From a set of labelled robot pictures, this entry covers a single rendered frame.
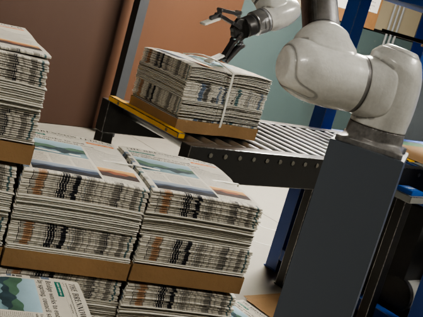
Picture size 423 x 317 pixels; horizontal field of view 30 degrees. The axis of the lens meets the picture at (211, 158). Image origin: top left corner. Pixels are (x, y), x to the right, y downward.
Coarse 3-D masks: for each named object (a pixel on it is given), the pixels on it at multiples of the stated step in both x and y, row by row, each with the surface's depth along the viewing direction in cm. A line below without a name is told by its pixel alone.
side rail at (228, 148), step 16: (192, 144) 251; (208, 144) 258; (208, 160) 255; (224, 160) 259; (240, 160) 264; (256, 160) 269; (272, 160) 274; (288, 160) 279; (304, 160) 284; (320, 160) 290; (240, 176) 267; (256, 176) 271; (272, 176) 276; (288, 176) 282; (304, 176) 287; (416, 176) 331
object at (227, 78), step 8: (192, 56) 286; (208, 64) 275; (224, 80) 267; (224, 88) 267; (232, 88) 270; (224, 96) 269; (232, 96) 271; (224, 104) 271; (216, 120) 270; (224, 120) 272
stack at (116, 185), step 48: (48, 144) 189; (96, 144) 203; (0, 192) 164; (48, 192) 168; (96, 192) 172; (144, 192) 176; (192, 192) 183; (240, 192) 196; (0, 240) 168; (48, 240) 172; (96, 240) 175; (144, 240) 179; (192, 240) 184; (240, 240) 188; (96, 288) 179; (144, 288) 183; (192, 288) 189
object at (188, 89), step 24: (144, 48) 276; (144, 72) 274; (168, 72) 264; (192, 72) 257; (216, 72) 263; (144, 96) 273; (168, 96) 263; (192, 96) 260; (216, 96) 266; (192, 120) 264
